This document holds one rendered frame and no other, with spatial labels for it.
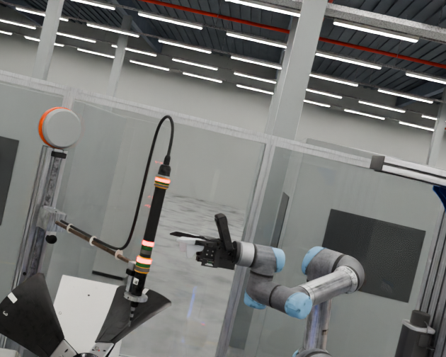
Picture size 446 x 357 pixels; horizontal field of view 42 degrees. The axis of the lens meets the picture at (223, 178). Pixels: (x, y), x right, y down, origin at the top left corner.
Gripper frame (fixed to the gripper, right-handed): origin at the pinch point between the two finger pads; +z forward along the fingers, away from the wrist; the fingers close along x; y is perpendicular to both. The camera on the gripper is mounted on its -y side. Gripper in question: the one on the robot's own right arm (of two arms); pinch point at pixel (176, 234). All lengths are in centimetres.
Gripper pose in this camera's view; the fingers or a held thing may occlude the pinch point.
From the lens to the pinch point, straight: 173.7
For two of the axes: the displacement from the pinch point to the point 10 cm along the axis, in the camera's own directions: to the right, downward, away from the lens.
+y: -2.3, 9.7, 0.4
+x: -2.8, -1.0, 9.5
